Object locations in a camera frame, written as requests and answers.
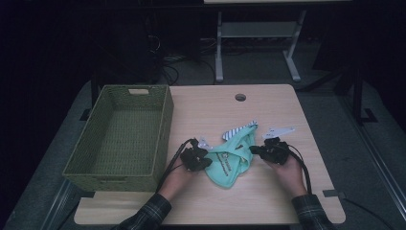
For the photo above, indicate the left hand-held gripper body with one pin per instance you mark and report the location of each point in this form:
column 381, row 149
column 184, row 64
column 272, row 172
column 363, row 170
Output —
column 193, row 159

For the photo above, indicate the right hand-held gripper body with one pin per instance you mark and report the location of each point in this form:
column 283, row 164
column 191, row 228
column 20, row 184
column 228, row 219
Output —
column 277, row 151

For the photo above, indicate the mint green striped garment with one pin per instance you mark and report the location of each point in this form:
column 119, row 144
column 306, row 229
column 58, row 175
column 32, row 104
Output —
column 223, row 172

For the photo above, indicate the green woven basket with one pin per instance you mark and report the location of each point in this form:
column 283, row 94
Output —
column 95, row 179

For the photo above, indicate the person's left hand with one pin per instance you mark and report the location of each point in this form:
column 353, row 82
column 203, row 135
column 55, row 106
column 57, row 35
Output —
column 177, row 183

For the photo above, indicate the person's right hand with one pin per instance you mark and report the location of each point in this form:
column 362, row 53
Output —
column 292, row 179

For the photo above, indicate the grey tape strip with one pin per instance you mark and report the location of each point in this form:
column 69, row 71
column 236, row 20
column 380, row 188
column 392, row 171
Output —
column 333, row 193

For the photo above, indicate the black metal stand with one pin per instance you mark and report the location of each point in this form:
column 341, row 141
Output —
column 358, row 96
column 94, row 92

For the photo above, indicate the white metal rack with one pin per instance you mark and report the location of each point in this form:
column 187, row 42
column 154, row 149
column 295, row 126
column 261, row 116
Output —
column 255, row 29

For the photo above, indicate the aluminium floor rail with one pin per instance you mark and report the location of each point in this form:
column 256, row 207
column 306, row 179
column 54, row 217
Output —
column 59, row 204
column 376, row 150

